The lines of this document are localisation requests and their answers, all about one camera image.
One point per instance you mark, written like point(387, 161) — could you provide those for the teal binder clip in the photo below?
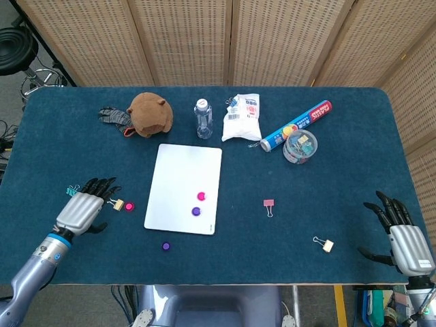
point(71, 191)

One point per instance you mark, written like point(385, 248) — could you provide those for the white table leg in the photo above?
point(295, 299)

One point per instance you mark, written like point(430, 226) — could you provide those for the blue grey robot torso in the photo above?
point(211, 306)

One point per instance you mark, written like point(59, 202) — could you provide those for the clear jar of binder clips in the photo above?
point(299, 150)

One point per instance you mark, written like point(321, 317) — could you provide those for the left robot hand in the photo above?
point(78, 213)

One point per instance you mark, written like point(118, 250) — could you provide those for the white powder bag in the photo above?
point(240, 127)

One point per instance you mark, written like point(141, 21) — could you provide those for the white board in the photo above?
point(180, 170)

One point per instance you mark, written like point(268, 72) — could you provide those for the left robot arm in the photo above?
point(34, 262)

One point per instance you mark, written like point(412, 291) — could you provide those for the black round stool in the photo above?
point(13, 51)

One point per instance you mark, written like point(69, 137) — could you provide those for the grey knit work glove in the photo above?
point(114, 116)

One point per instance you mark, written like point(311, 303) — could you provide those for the pink binder clip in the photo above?
point(268, 202)

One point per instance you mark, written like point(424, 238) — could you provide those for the small silver binder clip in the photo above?
point(252, 145)

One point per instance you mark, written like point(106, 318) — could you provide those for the dark blue table cloth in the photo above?
point(85, 153)

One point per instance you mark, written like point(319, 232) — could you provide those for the clear plastic water bottle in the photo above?
point(203, 119)

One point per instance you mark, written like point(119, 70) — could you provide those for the blue plastic crate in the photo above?
point(369, 306)

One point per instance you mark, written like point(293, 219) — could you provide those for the beige binder clip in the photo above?
point(328, 246)
point(118, 204)

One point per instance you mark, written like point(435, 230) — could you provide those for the pink round magnet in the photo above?
point(129, 206)
point(201, 196)

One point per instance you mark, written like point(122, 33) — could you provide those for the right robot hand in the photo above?
point(410, 248)

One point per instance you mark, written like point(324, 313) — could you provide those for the brown capybara plush toy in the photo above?
point(150, 112)

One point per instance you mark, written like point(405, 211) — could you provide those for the blue binder clip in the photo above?
point(233, 102)

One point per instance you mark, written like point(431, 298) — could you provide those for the purple round magnet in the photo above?
point(166, 246)
point(195, 211)

